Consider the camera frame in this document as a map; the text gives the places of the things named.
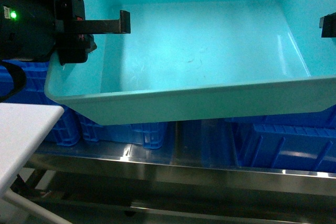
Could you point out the blue crate lower right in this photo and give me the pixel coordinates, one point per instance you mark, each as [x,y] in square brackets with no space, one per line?
[304,141]

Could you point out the blue crate lower left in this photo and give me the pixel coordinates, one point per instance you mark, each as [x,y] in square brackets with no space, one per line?
[149,135]

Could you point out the light cyan plastic bin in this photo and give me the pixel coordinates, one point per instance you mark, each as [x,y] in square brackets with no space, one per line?
[201,59]

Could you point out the white table board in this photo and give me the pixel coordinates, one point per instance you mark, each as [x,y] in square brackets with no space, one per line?
[23,128]

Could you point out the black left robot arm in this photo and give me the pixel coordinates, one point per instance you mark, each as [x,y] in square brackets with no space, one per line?
[32,30]

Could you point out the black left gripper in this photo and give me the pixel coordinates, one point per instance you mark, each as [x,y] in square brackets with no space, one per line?
[74,39]

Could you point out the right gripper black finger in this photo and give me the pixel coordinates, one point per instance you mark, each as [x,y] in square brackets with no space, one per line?
[327,24]

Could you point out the blue crate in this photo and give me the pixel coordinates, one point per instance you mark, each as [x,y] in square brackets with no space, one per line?
[149,135]
[304,141]

